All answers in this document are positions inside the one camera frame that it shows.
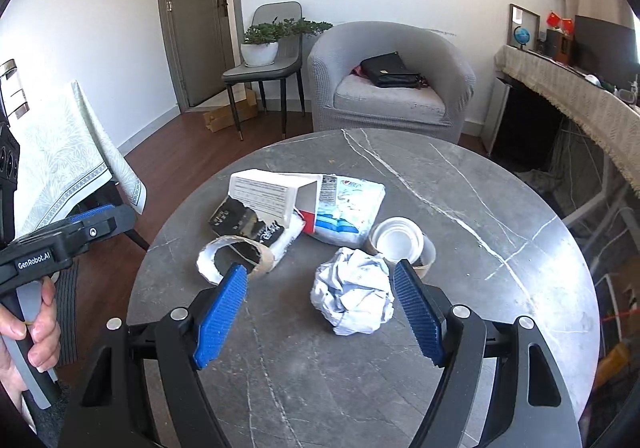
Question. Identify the cardboard box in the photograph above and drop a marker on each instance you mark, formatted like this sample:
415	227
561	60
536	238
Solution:
220	116

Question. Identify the black monitor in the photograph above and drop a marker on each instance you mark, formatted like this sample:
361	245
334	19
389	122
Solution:
605	48

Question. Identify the potted green plant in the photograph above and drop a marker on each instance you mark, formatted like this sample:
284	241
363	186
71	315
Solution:
259	53

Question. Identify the grey armchair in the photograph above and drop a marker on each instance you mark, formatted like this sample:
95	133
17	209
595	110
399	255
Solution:
390	101

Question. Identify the grey door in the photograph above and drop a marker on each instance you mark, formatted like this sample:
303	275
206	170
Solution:
200	28

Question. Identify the black torn carton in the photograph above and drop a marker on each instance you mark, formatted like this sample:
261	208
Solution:
235	223

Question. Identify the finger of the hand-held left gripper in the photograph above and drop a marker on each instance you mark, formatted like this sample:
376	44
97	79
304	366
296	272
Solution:
107	227
92	214

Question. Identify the white paper ball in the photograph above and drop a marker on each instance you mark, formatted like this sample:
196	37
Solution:
350	293

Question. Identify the white carton box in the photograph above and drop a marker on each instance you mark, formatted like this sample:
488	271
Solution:
265	195

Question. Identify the picture frame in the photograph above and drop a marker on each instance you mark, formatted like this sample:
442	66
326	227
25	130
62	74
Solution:
530	18

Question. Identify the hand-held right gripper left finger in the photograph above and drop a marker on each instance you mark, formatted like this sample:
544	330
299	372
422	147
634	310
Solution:
222	318

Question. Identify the grey dining chair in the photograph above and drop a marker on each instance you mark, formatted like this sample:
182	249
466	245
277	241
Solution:
270	12

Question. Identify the beige lace table runner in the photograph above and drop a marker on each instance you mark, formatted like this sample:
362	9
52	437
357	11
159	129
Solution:
560	83

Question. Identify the brown wooden box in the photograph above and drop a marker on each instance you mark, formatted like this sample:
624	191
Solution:
557	46

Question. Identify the white black slatted frame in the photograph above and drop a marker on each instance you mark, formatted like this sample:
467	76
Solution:
11	88

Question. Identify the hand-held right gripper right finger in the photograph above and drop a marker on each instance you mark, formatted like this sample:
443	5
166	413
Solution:
417	313

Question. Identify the white desk frame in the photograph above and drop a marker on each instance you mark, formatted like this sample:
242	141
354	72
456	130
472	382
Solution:
607	188

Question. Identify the person's left hand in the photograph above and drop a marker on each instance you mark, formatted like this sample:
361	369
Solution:
45	328

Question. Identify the black white cabinet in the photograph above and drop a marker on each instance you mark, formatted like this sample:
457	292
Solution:
530	123

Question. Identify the small red flags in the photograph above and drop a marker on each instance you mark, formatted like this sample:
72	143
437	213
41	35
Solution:
554	19

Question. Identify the white blue tissue packet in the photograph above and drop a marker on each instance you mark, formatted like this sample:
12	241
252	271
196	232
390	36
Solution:
350	208

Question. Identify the small blue globe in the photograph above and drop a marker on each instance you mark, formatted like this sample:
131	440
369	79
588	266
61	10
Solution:
521	36

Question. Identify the black handbag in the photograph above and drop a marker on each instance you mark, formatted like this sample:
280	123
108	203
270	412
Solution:
387	69

